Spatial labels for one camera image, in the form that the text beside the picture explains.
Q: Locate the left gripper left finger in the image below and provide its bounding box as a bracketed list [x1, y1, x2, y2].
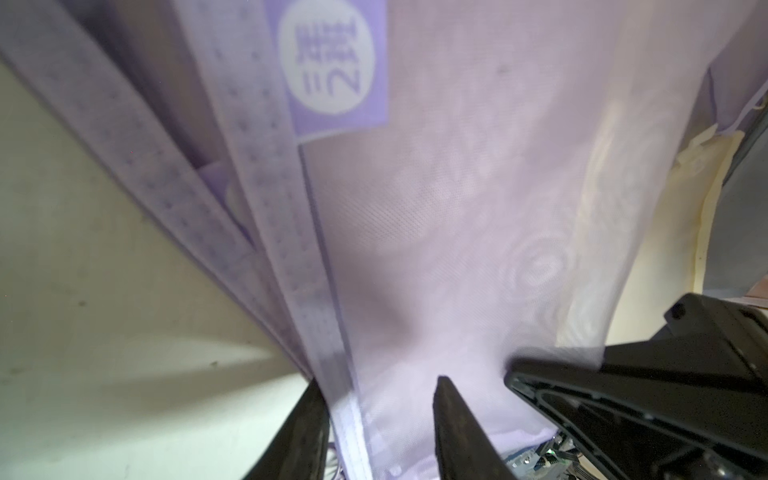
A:
[244, 380, 330, 480]

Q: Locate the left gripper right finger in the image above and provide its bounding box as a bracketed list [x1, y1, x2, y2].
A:
[433, 376, 515, 480]

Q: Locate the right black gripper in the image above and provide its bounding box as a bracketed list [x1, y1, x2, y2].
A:
[505, 293, 767, 479]

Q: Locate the cream mesh pencil pouch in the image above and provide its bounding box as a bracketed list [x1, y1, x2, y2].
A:
[607, 127, 744, 345]

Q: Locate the purple mesh pouch cream trim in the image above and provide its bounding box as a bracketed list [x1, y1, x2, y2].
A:
[1, 1, 767, 479]

